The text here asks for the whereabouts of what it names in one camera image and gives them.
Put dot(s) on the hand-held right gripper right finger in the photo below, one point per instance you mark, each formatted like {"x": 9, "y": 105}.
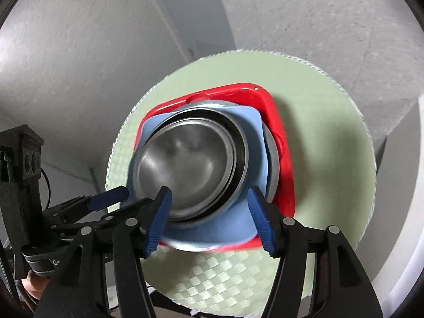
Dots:
{"x": 261, "y": 218}

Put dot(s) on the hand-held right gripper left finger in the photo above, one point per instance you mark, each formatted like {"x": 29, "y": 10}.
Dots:
{"x": 159, "y": 218}

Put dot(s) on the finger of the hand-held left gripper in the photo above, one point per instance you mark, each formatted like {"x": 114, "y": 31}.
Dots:
{"x": 99, "y": 219}
{"x": 109, "y": 197}

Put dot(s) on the blue plastic bowl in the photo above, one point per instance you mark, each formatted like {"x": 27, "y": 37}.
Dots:
{"x": 225, "y": 228}

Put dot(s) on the large steel bowl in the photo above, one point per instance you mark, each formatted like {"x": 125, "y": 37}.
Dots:
{"x": 272, "y": 159}

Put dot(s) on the red plastic basin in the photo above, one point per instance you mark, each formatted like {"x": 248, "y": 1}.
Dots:
{"x": 265, "y": 106}

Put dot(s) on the person's left hand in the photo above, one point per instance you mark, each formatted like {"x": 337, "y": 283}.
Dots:
{"x": 33, "y": 286}

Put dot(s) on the grey door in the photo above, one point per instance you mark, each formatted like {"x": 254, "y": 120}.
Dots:
{"x": 192, "y": 16}

